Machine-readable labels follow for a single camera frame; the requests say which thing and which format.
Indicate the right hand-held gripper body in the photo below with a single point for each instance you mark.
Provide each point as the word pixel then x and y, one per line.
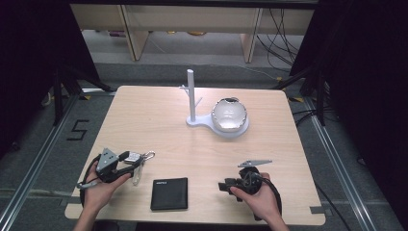
pixel 249 179

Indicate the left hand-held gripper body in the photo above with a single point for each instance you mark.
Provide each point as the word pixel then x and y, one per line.
pixel 107 162

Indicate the black square box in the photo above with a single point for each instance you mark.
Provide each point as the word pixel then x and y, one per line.
pixel 169 193

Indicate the white bowl with silver rim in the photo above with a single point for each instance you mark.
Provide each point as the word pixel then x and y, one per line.
pixel 229 115

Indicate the white key stand with hooks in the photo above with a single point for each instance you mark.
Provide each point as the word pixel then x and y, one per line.
pixel 191 96

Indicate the person's right hand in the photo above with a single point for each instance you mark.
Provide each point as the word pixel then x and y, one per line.
pixel 264 202

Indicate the person's left hand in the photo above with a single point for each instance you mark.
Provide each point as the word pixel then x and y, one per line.
pixel 101 194

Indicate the black metal stand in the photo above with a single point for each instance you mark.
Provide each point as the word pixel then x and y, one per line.
pixel 320 96
pixel 57 96

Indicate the yellow floor tape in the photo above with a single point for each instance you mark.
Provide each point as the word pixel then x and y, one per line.
pixel 296 99

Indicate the black curtain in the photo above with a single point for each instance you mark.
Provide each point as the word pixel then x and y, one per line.
pixel 25 64
pixel 369 80

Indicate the yellow object under desk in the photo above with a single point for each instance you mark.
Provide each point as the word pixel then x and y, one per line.
pixel 196 33

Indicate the aluminium floor rail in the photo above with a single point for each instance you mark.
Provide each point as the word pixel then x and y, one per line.
pixel 340 170
pixel 35 166

